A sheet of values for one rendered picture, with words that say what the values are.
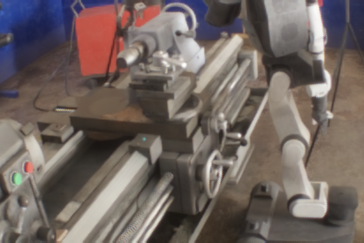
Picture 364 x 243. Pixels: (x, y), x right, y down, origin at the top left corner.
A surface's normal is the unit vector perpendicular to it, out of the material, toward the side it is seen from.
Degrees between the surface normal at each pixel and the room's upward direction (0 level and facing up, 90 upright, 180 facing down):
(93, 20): 90
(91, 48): 90
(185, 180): 90
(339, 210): 90
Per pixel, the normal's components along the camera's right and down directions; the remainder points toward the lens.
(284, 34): 0.35, 0.53
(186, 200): -0.33, 0.43
